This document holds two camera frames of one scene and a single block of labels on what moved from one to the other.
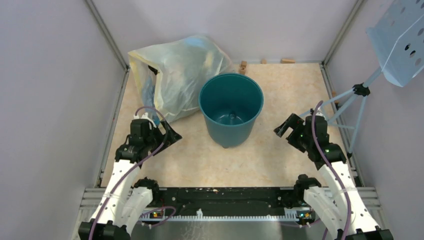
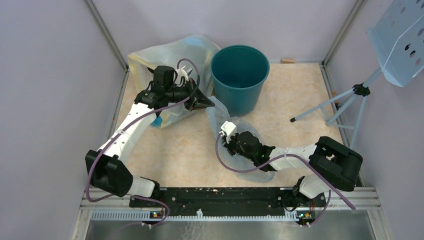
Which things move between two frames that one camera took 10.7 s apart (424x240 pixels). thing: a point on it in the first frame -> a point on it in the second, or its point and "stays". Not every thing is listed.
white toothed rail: (291, 214) stays
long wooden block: (287, 61) stays
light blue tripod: (361, 90) stays
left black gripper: (172, 136) -> (198, 100)
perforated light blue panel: (398, 40) stays
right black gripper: (295, 122) -> (228, 145)
